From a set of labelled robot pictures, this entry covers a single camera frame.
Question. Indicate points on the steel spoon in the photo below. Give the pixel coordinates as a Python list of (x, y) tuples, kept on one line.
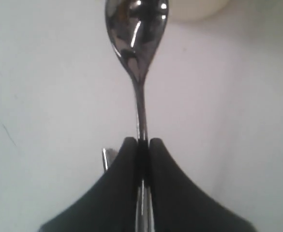
[(135, 29)]

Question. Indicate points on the cream bin with triangle mark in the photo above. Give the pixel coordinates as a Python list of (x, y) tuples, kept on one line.
[(194, 10)]

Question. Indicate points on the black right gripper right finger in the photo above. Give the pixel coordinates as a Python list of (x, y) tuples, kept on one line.
[(179, 205)]

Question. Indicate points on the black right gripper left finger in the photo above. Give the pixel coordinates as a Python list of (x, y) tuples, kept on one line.
[(110, 205)]

